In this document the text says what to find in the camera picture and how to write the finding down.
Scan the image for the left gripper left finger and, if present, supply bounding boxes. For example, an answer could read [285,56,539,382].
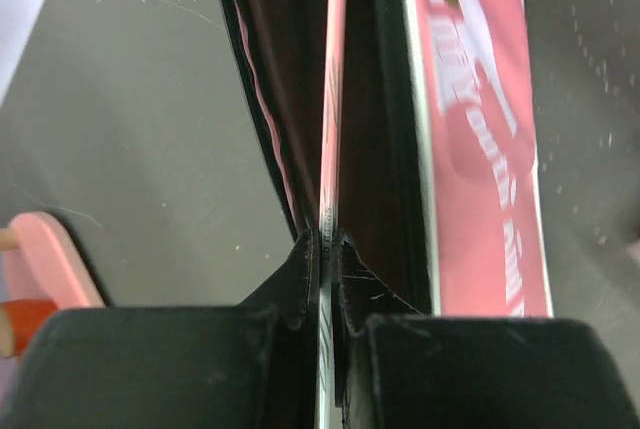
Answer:
[1,230,319,428]

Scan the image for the pink badminton racket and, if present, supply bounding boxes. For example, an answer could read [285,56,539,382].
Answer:
[315,0,347,428]

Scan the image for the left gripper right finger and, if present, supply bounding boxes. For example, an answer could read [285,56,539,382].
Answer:
[334,234,639,428]

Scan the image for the pink SPORT racket bag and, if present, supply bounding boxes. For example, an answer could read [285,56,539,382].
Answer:
[221,0,553,317]

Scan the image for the pink three-tier wooden shelf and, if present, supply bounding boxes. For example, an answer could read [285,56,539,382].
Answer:
[1,212,105,358]

